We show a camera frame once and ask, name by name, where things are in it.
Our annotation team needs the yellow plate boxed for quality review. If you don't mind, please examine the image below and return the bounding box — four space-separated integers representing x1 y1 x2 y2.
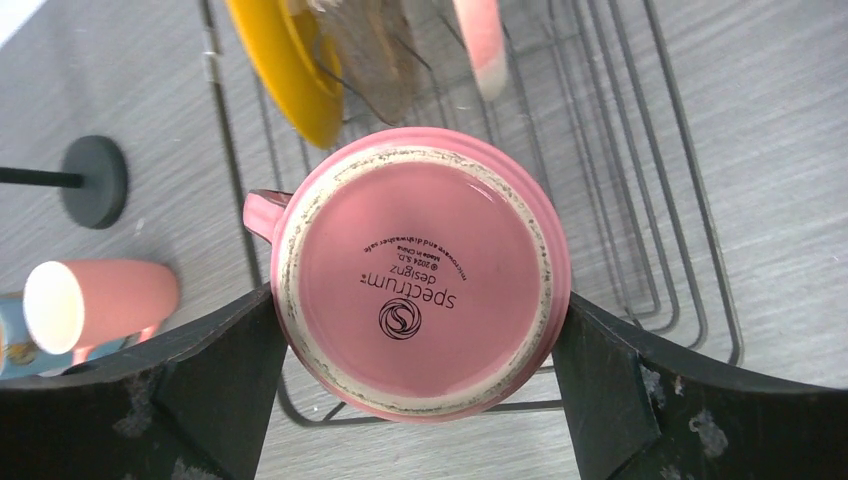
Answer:
226 0 344 149

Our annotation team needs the pink patterned mug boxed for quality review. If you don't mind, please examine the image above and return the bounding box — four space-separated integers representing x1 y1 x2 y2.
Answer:
242 127 572 423

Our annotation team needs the plain pink mug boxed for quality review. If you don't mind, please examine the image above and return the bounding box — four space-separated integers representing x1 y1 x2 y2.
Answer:
23 259 180 365

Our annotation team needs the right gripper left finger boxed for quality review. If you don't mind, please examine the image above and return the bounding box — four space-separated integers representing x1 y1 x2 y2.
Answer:
1 286 287 479

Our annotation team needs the blue butterfly mug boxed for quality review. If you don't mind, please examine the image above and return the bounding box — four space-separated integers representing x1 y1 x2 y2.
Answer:
0 292 144 382

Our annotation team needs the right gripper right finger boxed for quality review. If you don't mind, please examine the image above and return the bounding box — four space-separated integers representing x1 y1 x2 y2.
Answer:
553 296 847 479

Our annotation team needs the large pink cream plate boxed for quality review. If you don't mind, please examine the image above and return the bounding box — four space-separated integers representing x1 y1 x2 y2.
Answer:
453 0 508 101

